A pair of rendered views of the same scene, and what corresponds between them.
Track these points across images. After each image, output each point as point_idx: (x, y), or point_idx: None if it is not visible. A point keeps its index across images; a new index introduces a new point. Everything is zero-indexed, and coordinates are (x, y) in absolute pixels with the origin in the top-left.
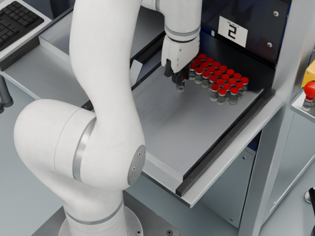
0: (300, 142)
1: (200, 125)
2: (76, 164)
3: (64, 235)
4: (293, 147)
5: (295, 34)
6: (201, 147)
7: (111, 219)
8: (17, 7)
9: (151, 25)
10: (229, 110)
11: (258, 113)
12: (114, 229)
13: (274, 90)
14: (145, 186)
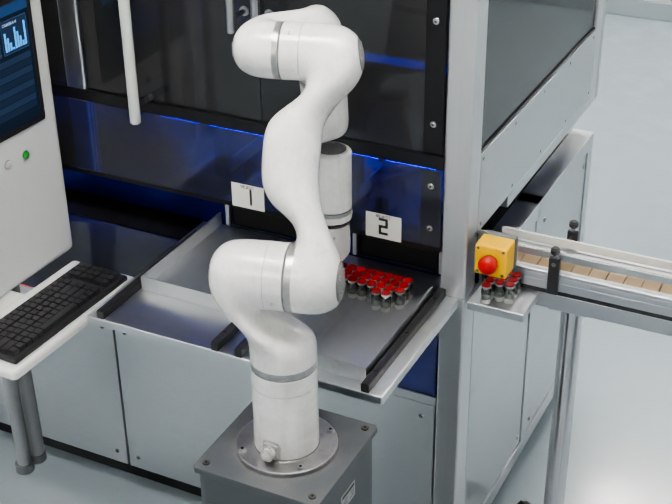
0: (488, 401)
1: (368, 332)
2: (285, 279)
3: (244, 446)
4: (481, 403)
5: (455, 205)
6: (376, 350)
7: (310, 377)
8: (88, 267)
9: None
10: (398, 315)
11: (431, 312)
12: (312, 397)
13: (444, 288)
14: None
